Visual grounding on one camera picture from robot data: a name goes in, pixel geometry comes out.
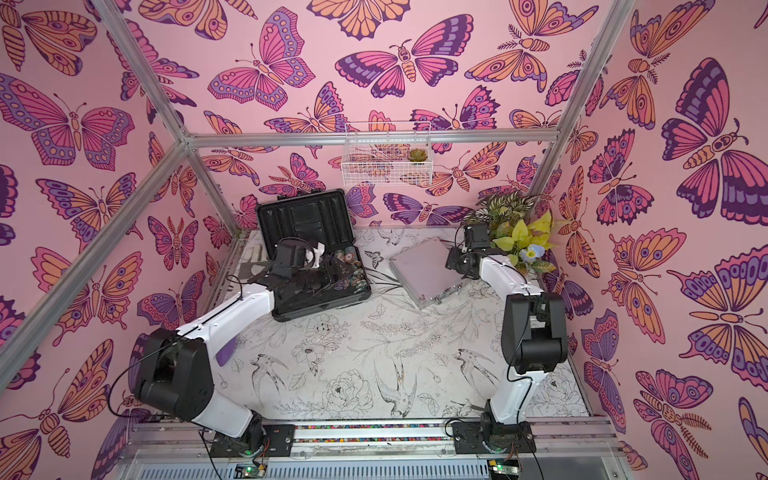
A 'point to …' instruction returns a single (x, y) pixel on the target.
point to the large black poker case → (322, 215)
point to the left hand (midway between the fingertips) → (351, 273)
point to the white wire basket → (387, 154)
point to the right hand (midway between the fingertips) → (461, 259)
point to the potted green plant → (514, 232)
